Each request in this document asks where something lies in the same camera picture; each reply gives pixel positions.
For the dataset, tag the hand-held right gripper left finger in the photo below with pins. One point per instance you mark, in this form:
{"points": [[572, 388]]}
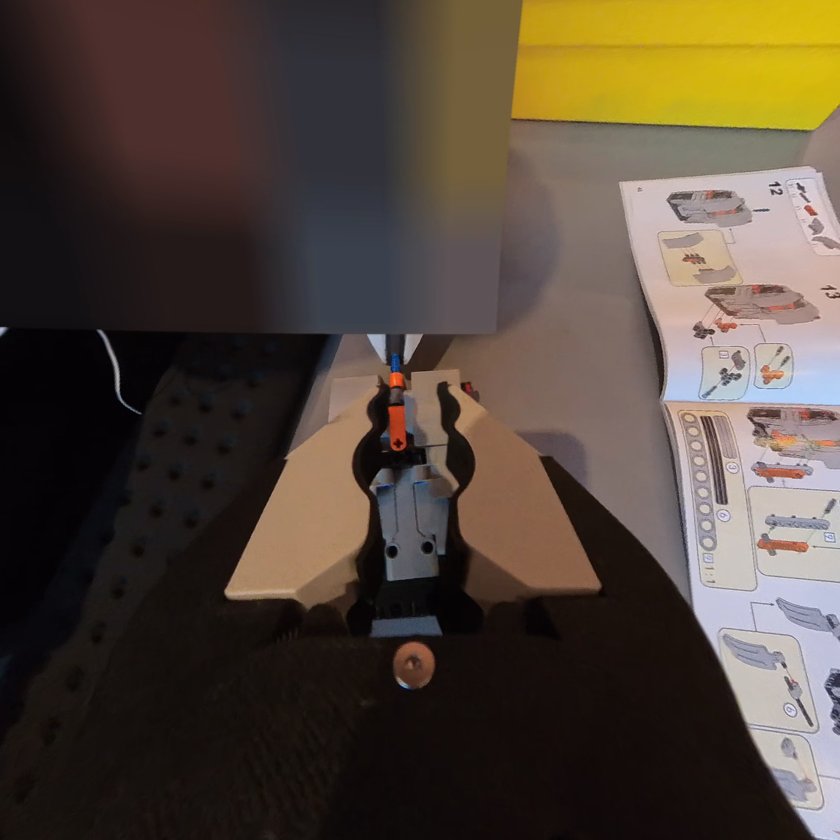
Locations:
{"points": [[308, 525]]}

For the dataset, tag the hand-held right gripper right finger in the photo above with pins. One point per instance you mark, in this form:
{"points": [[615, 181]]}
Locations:
{"points": [[525, 525]]}

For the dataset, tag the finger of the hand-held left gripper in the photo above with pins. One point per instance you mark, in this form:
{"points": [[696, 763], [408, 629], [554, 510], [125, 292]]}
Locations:
{"points": [[410, 344], [379, 344]]}

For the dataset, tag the grey curved block piece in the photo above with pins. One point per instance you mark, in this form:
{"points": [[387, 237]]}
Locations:
{"points": [[423, 394]]}

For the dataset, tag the grey toy robot assembly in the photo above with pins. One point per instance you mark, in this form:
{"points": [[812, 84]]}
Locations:
{"points": [[407, 525]]}

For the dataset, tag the open instruction booklet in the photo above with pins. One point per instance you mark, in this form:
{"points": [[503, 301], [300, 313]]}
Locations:
{"points": [[754, 459]]}

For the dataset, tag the yellow plastic bin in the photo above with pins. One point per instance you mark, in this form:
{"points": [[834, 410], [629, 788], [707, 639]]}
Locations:
{"points": [[656, 65]]}

